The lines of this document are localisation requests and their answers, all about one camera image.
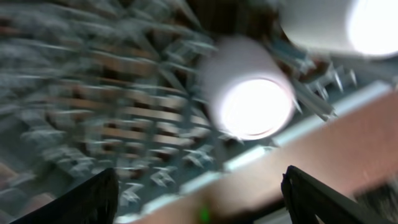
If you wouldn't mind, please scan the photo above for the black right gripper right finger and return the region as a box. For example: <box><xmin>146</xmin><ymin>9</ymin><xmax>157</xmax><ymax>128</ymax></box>
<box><xmin>281</xmin><ymin>166</ymin><xmax>392</xmax><ymax>224</ymax></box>

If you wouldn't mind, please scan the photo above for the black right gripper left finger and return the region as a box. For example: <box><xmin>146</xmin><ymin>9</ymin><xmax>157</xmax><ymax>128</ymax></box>
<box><xmin>11</xmin><ymin>168</ymin><xmax>119</xmax><ymax>224</ymax></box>

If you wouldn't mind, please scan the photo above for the pink cup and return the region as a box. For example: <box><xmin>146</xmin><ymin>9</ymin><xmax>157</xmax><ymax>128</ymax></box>
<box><xmin>198</xmin><ymin>36</ymin><xmax>296</xmax><ymax>140</ymax></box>

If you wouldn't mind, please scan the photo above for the pale green cup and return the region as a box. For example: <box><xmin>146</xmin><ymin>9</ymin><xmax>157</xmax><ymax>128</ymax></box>
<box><xmin>279</xmin><ymin>0</ymin><xmax>397</xmax><ymax>58</ymax></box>

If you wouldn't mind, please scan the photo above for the grey dishwasher rack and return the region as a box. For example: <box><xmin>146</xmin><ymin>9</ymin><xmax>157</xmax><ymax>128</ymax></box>
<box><xmin>0</xmin><ymin>0</ymin><xmax>398</xmax><ymax>224</ymax></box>

